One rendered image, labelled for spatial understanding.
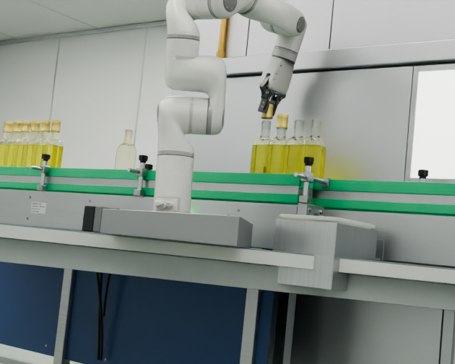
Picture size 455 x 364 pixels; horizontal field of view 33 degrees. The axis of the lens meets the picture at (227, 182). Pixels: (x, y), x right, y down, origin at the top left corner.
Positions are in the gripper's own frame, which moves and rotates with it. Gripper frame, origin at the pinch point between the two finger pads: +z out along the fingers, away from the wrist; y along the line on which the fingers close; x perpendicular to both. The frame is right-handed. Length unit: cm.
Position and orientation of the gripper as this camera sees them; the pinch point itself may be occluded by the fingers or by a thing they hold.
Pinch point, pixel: (267, 107)
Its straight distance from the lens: 236.2
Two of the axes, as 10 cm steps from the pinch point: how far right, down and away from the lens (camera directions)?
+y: -5.7, -1.3, -8.1
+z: -3.1, 9.5, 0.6
